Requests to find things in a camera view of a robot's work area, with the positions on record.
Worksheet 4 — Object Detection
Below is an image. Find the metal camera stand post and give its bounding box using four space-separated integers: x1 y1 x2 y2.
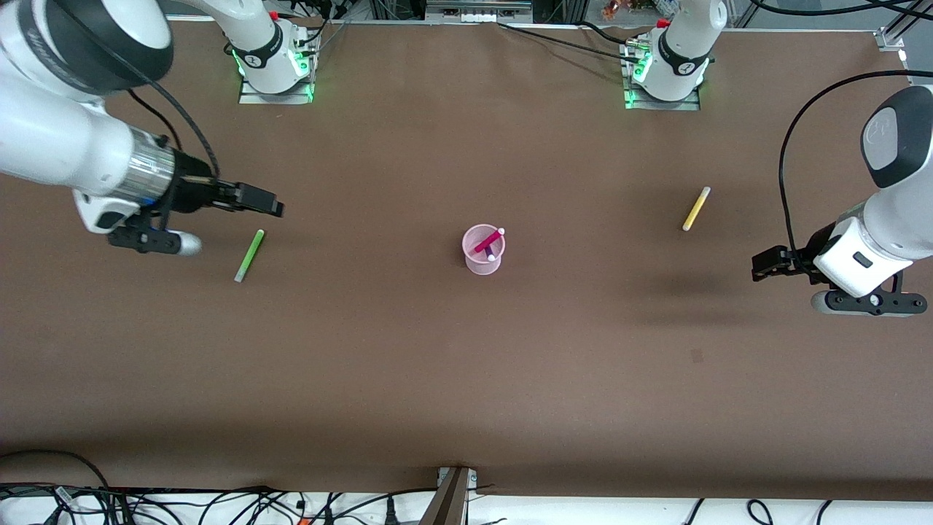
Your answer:
418 467 479 525

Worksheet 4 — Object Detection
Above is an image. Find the grey power strip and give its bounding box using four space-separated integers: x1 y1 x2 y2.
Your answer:
426 0 534 23

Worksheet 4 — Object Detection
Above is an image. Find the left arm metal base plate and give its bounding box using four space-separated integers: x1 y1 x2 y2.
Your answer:
624 89 702 112

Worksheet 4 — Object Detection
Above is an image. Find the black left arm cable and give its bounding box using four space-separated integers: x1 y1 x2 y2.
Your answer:
777 70 933 272

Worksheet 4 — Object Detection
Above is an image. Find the black looped floor cable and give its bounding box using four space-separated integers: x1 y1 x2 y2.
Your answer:
0 448 112 495

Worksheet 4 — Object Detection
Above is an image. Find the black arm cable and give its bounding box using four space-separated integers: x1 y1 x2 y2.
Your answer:
777 70 933 272
51 0 222 184

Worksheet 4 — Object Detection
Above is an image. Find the green marker pen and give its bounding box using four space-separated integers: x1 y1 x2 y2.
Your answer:
233 229 265 284

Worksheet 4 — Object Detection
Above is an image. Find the black cable lying on table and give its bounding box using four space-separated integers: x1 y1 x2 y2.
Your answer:
496 20 644 63

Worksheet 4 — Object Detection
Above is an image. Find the pink plastic pen holder cup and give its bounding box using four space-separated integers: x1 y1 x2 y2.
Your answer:
462 225 507 277

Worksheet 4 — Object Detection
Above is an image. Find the brown table cover sheet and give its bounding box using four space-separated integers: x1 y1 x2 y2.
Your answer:
0 13 933 504

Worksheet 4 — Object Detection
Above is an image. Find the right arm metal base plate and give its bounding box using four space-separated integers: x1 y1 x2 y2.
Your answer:
238 79 316 106

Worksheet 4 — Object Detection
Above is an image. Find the yellow marker pen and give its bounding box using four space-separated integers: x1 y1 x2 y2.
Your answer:
682 186 711 233

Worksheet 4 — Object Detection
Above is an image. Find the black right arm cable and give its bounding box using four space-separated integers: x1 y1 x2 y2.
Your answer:
51 0 222 184

